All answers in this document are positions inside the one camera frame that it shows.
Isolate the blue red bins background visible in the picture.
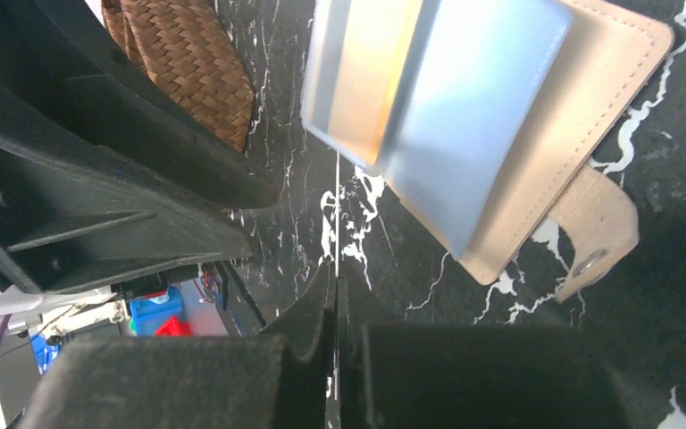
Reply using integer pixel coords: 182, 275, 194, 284
29, 285, 190, 374

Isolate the black striped yellow card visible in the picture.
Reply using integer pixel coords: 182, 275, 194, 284
333, 149, 343, 428

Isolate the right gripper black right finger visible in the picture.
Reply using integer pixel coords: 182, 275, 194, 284
337, 278, 629, 428

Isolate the brown woven basket card holder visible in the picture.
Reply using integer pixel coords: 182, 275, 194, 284
101, 0, 255, 152

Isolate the orange card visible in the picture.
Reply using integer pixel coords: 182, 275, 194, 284
300, 1, 434, 168

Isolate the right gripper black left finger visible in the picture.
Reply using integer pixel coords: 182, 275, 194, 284
21, 264, 335, 428

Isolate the light blue card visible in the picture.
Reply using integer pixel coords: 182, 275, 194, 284
379, 1, 573, 257

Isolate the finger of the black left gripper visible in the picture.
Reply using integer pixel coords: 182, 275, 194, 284
0, 1, 280, 294

